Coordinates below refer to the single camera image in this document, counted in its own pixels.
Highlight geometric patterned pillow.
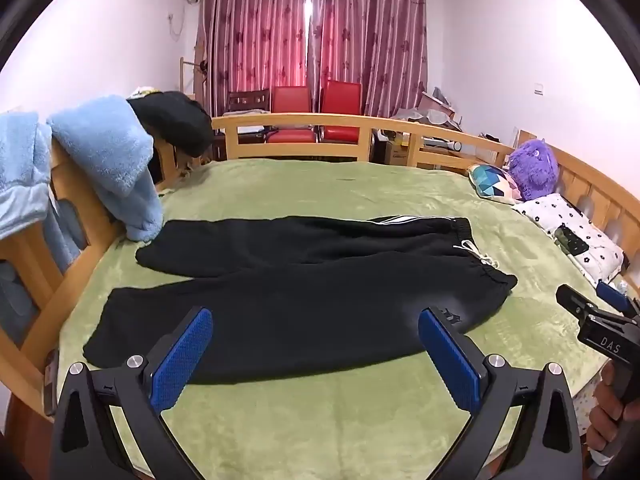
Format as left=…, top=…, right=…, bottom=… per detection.
left=467, top=163, right=524, bottom=205

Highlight dark wooden chair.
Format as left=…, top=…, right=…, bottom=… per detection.
left=225, top=88, right=274, bottom=117

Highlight dark phone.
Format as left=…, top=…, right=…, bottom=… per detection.
left=553, top=224, right=590, bottom=256

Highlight pink floral curtain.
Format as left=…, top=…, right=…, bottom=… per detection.
left=195, top=0, right=314, bottom=117
left=306, top=0, right=431, bottom=119

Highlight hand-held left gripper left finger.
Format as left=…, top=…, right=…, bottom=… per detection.
left=50, top=306, right=214, bottom=480

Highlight white floral pillow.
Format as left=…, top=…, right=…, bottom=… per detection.
left=512, top=192, right=626, bottom=282

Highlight wooden bed frame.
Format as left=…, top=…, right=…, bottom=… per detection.
left=0, top=111, right=640, bottom=480

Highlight purple plush toy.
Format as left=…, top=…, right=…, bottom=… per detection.
left=506, top=138, right=560, bottom=202

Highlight black garment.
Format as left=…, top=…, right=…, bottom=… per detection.
left=126, top=91, right=215, bottom=158

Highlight black pants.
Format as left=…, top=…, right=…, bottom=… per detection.
left=82, top=215, right=519, bottom=386

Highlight light blue fleece garment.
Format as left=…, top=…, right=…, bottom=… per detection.
left=0, top=109, right=92, bottom=347
left=46, top=95, right=164, bottom=242

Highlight person's right hand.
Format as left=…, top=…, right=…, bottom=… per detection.
left=585, top=359, right=640, bottom=454

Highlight wooden clothes rack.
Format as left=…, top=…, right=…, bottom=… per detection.
left=179, top=42, right=209, bottom=103

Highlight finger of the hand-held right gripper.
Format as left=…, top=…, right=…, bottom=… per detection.
left=595, top=279, right=640, bottom=319
left=556, top=284, right=602, bottom=319

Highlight green bed blanket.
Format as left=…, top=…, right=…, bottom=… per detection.
left=57, top=158, right=627, bottom=480

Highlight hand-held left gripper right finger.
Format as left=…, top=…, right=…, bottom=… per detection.
left=418, top=307, right=585, bottom=480

